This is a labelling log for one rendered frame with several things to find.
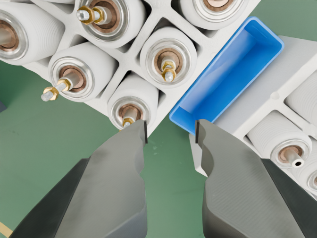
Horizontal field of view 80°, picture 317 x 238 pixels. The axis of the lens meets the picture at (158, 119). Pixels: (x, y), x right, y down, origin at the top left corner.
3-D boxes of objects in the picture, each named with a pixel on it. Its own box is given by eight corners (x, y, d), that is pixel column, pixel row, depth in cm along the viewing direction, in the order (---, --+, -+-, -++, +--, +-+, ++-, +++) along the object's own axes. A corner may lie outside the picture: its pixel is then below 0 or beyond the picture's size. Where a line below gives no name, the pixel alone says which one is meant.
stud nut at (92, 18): (79, 5, 22) (75, 5, 21) (93, 5, 22) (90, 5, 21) (81, 24, 23) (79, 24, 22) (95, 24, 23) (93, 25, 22)
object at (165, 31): (195, 49, 47) (209, 66, 31) (164, 74, 50) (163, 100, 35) (171, 15, 44) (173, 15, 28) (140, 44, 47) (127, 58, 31)
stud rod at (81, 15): (97, 11, 27) (74, 10, 20) (104, 11, 27) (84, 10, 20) (98, 19, 27) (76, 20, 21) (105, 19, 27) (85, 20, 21)
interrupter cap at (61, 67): (58, 46, 31) (55, 47, 30) (101, 69, 33) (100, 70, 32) (47, 86, 34) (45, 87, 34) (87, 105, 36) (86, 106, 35)
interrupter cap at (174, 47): (200, 65, 32) (201, 66, 31) (164, 92, 34) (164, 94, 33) (172, 26, 29) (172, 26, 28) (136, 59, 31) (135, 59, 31)
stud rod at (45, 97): (67, 77, 32) (41, 93, 25) (73, 80, 32) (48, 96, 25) (66, 82, 32) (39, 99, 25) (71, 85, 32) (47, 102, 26)
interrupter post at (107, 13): (94, 9, 28) (86, 8, 25) (109, 4, 28) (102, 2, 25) (101, 26, 29) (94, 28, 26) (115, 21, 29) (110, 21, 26)
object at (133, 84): (117, 82, 52) (95, 111, 36) (142, 58, 49) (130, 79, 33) (141, 106, 55) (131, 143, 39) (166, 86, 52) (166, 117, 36)
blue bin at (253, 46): (193, 118, 64) (198, 138, 54) (166, 100, 62) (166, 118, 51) (263, 39, 52) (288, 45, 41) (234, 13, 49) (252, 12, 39)
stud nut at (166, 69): (177, 77, 25) (178, 79, 25) (166, 82, 26) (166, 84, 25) (171, 63, 25) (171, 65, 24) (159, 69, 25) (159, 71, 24)
